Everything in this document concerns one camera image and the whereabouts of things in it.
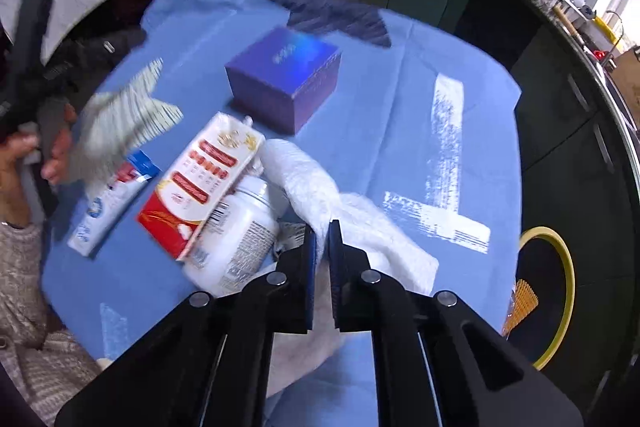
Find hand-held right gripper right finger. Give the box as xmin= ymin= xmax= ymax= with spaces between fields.
xmin=327 ymin=219 xmax=585 ymax=427

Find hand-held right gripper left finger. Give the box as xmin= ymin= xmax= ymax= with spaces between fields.
xmin=55 ymin=224 xmax=321 ymax=427

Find white paper towel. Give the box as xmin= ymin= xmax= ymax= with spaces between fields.
xmin=260 ymin=138 xmax=440 ymax=400

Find orange foam net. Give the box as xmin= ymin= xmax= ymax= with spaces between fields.
xmin=501 ymin=279 xmax=540 ymax=337

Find yellow-rimmed black bin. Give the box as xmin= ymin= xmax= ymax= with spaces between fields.
xmin=500 ymin=227 xmax=576 ymax=370

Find person's left forearm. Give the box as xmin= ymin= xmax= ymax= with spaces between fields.
xmin=0 ymin=219 xmax=103 ymax=427

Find person's left hand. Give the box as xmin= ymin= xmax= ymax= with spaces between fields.
xmin=0 ymin=104 xmax=79 ymax=229

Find white pill bottle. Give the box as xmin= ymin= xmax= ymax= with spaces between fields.
xmin=182 ymin=176 xmax=281 ymax=299

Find red and white milk carton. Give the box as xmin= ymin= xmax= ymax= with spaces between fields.
xmin=136 ymin=112 xmax=266 ymax=261

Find white toothpaste tube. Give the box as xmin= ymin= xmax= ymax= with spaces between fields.
xmin=67 ymin=150 xmax=162 ymax=258

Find printed blue tablecloth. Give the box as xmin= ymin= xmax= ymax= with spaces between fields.
xmin=41 ymin=0 xmax=523 ymax=427

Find purple cardboard box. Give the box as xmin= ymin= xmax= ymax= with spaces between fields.
xmin=225 ymin=27 xmax=342 ymax=136

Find dark green base cabinets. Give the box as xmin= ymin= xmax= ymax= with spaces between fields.
xmin=440 ymin=0 xmax=640 ymax=408

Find wooden rolling pin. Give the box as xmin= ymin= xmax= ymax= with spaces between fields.
xmin=552 ymin=4 xmax=587 ymax=40

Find wooden cutting board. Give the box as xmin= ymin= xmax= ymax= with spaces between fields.
xmin=612 ymin=52 xmax=640 ymax=118

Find small steel faucet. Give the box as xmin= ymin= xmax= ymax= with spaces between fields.
xmin=602 ymin=11 xmax=627 ymax=68

